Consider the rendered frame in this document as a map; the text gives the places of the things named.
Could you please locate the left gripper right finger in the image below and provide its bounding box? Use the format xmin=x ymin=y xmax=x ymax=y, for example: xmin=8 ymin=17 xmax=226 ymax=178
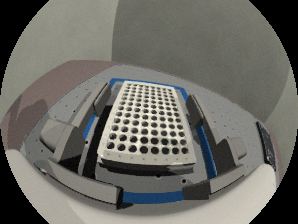
xmin=182 ymin=93 xmax=247 ymax=200

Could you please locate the grey perforated base plate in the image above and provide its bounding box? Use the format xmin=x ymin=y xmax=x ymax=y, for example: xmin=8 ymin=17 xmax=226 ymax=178
xmin=19 ymin=63 xmax=270 ymax=193

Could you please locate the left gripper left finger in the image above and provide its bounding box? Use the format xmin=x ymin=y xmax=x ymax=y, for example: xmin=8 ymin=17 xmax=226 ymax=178
xmin=40 ymin=81 xmax=124 ymax=210

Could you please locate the blue tape outline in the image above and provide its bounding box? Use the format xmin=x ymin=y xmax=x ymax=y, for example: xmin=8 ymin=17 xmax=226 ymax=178
xmin=82 ymin=79 xmax=217 ymax=204

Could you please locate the white well plate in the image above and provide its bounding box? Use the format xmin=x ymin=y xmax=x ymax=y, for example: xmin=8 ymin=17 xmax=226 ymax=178
xmin=97 ymin=80 xmax=197 ymax=171

